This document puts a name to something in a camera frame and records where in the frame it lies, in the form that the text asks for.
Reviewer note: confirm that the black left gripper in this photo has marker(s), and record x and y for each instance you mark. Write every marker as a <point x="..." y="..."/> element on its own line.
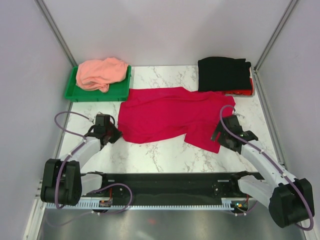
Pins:
<point x="117" y="135"/>

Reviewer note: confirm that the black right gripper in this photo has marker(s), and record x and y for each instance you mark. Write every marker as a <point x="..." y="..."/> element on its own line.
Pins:
<point x="219" y="128"/>

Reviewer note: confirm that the crimson red t shirt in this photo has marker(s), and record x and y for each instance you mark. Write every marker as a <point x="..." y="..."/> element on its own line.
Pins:
<point x="156" y="114"/>

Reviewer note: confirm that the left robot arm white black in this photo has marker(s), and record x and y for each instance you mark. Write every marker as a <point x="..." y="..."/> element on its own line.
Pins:
<point x="62" y="183"/>

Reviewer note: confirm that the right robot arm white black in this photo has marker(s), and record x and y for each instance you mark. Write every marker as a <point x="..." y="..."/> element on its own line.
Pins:
<point x="288" y="199"/>

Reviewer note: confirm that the green plastic tray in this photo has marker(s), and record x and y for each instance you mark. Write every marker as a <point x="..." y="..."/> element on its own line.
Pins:
<point x="118" y="92"/>

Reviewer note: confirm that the folded red t shirt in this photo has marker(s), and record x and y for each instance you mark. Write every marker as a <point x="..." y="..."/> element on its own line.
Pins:
<point x="244" y="87"/>

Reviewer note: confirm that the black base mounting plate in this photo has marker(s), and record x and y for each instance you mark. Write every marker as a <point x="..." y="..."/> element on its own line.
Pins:
<point x="171" y="188"/>

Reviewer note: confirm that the folded black t shirt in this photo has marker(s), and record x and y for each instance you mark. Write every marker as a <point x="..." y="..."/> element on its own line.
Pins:
<point x="217" y="73"/>

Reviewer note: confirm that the salmon pink t shirt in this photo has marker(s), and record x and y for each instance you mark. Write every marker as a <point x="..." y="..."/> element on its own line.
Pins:
<point x="96" y="74"/>

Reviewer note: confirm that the grey slotted cable duct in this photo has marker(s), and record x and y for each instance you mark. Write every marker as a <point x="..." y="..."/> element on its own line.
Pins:
<point x="99" y="204"/>

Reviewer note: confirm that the left aluminium frame post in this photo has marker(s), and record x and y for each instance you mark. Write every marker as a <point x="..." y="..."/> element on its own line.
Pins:
<point x="56" y="31"/>

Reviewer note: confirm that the aluminium frame post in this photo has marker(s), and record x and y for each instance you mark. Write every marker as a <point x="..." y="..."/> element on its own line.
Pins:
<point x="276" y="33"/>
<point x="56" y="31"/>

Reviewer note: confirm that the right aluminium frame post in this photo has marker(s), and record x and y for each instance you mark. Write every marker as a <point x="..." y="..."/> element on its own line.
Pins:
<point x="276" y="33"/>

